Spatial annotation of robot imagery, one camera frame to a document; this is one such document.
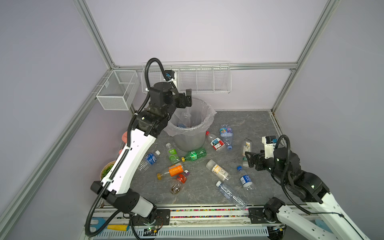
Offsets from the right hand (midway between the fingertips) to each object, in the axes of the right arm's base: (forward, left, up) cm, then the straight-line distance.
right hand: (253, 151), depth 69 cm
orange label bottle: (0, +40, -21) cm, 45 cm away
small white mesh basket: (+46, +79, -1) cm, 91 cm away
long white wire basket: (+56, +25, +4) cm, 61 cm away
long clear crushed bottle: (-15, +7, -22) cm, 27 cm away
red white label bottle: (+19, +14, -23) cm, 33 cm away
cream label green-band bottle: (+14, -5, -21) cm, 25 cm away
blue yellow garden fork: (-25, +74, -25) cm, 82 cm away
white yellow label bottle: (-1, +15, -21) cm, 25 cm away
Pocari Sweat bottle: (+5, +56, -20) cm, 59 cm away
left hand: (+18, +33, +21) cm, 43 cm away
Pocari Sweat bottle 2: (+28, +37, -16) cm, 49 cm away
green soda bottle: (+9, +28, -20) cm, 35 cm away
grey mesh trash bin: (+15, +32, -17) cm, 39 cm away
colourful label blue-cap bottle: (+26, +6, -21) cm, 35 cm away
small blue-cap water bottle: (-6, 0, -20) cm, 21 cm away
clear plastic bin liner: (+33, +28, -16) cm, 46 cm away
